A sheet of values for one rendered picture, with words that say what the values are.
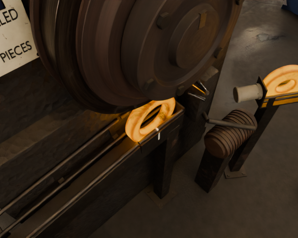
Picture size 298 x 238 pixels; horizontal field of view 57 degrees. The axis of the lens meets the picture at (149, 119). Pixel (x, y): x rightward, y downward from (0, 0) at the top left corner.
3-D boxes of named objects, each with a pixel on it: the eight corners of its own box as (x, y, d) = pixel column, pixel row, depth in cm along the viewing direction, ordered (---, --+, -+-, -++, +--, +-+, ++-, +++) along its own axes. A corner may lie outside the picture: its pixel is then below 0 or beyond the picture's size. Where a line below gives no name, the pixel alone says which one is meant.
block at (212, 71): (175, 108, 111) (180, 64, 92) (188, 98, 115) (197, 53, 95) (194, 124, 107) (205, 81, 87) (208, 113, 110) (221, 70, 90)
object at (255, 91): (232, 94, 106) (234, 83, 101) (255, 90, 106) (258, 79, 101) (236, 106, 103) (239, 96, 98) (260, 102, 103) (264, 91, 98)
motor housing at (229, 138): (188, 182, 152) (204, 129, 109) (214, 158, 161) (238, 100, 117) (205, 199, 147) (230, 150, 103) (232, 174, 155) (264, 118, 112)
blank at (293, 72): (266, 68, 95) (269, 75, 93) (311, 60, 94) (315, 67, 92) (256, 96, 107) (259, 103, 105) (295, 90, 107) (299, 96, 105)
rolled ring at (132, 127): (178, 84, 81) (170, 78, 82) (129, 119, 74) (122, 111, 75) (173, 120, 96) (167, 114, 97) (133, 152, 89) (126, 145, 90)
